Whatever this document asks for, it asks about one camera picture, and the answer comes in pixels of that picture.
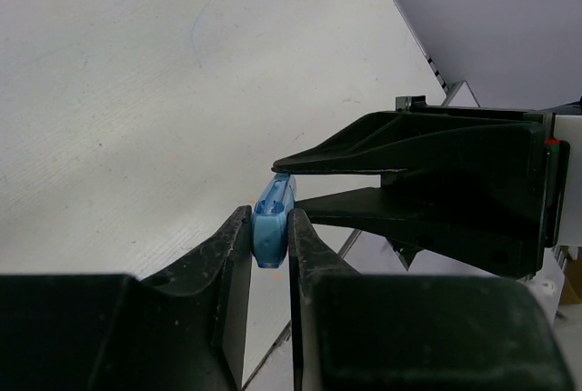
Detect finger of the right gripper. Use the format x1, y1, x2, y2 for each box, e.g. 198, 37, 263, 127
296, 187, 543, 279
272, 112, 546, 173

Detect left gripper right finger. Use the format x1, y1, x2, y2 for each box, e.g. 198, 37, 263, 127
287, 209, 576, 390

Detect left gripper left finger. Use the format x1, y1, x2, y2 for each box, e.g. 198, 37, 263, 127
1, 206, 252, 390

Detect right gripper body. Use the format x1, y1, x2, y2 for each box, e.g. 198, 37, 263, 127
381, 101, 569, 248

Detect blue transparent highlighter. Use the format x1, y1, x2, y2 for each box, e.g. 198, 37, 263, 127
252, 173, 296, 269

